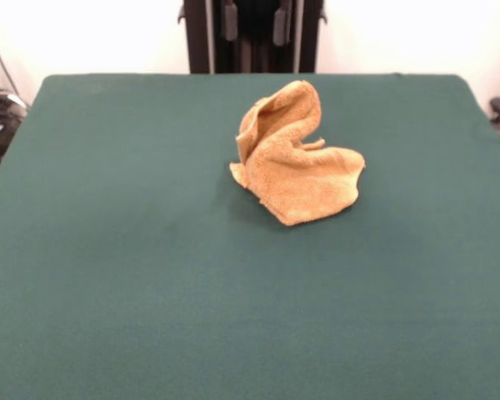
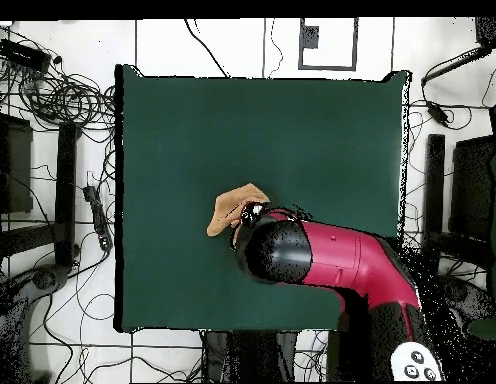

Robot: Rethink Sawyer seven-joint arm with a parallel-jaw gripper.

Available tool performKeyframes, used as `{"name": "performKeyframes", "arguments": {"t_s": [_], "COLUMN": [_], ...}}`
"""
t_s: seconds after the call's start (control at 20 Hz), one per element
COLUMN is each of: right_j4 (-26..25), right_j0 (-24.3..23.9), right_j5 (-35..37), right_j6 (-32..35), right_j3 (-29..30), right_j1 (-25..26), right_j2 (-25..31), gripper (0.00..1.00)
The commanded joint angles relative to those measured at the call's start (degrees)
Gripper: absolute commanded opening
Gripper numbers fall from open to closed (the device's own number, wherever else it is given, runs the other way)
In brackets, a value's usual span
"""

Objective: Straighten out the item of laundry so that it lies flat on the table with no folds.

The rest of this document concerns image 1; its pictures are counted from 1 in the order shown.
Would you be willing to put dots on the tan terry towel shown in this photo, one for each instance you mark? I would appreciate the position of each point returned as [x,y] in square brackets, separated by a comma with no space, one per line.
[300,183]

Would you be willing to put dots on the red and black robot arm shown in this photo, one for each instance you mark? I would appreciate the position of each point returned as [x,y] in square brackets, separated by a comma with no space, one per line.
[230,21]

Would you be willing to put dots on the dark green table cloth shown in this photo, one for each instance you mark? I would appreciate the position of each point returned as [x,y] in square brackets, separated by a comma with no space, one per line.
[150,250]

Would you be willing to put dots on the black equipment pile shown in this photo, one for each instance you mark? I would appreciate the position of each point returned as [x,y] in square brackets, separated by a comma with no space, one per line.
[0,125]

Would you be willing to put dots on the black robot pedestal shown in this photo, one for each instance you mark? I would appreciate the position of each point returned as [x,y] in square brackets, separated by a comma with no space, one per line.
[200,37]

